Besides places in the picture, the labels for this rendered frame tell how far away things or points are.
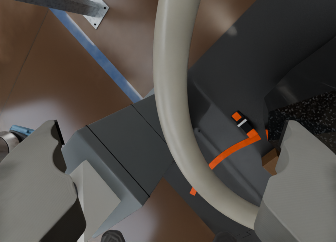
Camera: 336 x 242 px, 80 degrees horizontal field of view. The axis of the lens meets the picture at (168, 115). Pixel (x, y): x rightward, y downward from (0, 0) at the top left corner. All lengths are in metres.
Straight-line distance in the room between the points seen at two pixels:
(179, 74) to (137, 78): 1.47
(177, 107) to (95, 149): 0.70
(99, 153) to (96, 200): 0.17
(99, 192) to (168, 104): 0.72
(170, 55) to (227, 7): 1.29
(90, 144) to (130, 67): 0.92
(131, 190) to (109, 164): 0.14
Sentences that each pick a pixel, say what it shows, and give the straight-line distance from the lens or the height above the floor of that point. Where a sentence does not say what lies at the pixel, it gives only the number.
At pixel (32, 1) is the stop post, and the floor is 0.52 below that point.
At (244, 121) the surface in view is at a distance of 1.43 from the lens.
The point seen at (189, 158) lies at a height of 1.23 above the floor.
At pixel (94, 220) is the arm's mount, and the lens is 0.83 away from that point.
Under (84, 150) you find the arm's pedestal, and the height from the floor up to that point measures 0.85.
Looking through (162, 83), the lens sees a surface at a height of 1.26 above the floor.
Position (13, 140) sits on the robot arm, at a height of 1.07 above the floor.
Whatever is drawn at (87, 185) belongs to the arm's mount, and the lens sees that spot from 0.85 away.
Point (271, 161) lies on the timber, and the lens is 1.45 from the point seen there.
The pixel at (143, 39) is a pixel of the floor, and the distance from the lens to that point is 1.59.
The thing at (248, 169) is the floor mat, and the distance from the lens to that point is 1.62.
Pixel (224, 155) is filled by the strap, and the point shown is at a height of 0.02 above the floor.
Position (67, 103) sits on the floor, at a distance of 2.16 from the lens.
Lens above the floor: 1.41
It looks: 63 degrees down
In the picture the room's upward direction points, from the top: 129 degrees counter-clockwise
